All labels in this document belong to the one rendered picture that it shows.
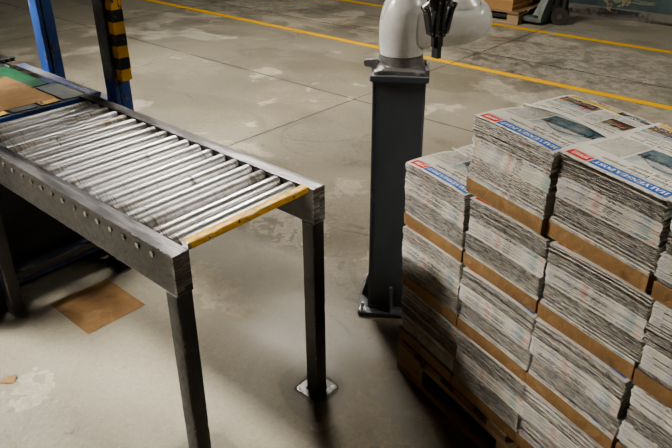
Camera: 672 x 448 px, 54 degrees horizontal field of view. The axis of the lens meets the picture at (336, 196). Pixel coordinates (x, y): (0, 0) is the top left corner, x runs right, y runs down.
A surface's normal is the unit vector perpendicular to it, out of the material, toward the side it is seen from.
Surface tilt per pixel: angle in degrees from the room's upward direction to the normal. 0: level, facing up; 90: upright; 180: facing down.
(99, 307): 0
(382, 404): 0
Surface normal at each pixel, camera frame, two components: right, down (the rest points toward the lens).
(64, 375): 0.00, -0.89
